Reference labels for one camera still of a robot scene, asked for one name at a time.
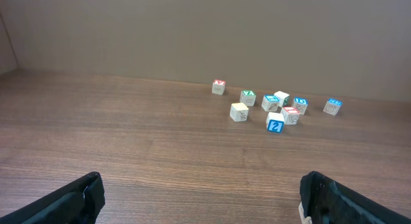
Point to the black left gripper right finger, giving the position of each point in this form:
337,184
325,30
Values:
324,200

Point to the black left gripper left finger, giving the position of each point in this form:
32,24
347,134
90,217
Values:
77,202

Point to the red I block upper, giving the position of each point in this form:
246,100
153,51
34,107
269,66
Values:
291,115

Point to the white block blue 2 side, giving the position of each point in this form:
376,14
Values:
275,122

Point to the blue top block far right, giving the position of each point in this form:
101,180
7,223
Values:
332,106

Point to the blue D letter block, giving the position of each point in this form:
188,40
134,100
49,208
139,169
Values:
300,104

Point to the white block green side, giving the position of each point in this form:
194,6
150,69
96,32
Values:
283,98

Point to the blue L letter block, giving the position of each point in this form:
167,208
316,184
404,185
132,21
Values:
270,103

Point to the yellow S letter block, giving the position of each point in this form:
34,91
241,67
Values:
239,112

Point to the green Z letter block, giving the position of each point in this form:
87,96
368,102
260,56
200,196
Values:
248,97

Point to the red Y block far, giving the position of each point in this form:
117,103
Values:
218,87

